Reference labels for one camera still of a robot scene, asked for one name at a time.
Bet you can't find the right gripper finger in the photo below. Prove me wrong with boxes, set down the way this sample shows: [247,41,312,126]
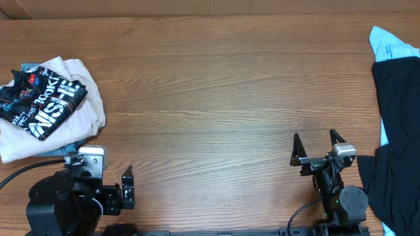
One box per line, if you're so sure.
[289,133,308,166]
[329,128,346,146]

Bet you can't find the black orange patterned t-shirt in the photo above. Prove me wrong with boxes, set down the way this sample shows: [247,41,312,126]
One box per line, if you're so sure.
[1,66,88,141]

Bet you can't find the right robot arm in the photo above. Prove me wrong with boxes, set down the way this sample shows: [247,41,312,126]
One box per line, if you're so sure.
[285,129,370,236]

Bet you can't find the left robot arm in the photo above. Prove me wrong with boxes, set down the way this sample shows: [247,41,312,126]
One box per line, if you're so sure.
[26,165,135,236]

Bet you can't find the plain black garment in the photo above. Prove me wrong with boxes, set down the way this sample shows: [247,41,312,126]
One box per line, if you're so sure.
[356,56,420,236]

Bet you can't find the light blue garment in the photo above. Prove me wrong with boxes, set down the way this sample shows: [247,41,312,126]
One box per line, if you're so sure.
[369,26,420,236]

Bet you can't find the folded beige pants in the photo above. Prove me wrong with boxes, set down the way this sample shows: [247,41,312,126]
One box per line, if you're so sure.
[1,57,106,163]

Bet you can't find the folded blue jeans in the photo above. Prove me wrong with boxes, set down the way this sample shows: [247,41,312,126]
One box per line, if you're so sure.
[20,62,89,157]

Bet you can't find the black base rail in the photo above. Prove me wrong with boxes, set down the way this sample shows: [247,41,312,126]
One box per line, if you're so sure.
[94,224,371,236]

